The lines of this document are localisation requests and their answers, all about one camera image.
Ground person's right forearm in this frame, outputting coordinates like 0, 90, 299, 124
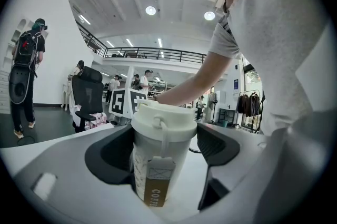
154, 51, 234, 108

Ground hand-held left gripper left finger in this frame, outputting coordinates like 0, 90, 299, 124
0, 124, 164, 224

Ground white paper cup with lid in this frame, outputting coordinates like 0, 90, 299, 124
130, 100, 198, 208

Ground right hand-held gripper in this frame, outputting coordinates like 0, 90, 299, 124
108, 87, 148, 120

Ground person's beige shirt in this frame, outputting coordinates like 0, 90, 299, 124
207, 0, 337, 137

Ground pink patterned garment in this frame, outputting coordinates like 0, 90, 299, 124
84, 111, 108, 129

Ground clothes rack with jackets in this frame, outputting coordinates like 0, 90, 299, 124
235, 89, 266, 134

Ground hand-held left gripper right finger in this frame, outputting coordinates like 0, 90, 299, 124
168, 112, 337, 224

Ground black mesh highback chair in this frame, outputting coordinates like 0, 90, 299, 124
71, 65, 105, 133

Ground black standing fan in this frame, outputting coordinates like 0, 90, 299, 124
207, 92, 219, 124

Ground black balcony railing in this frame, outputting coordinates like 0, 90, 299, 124
75, 21, 208, 64

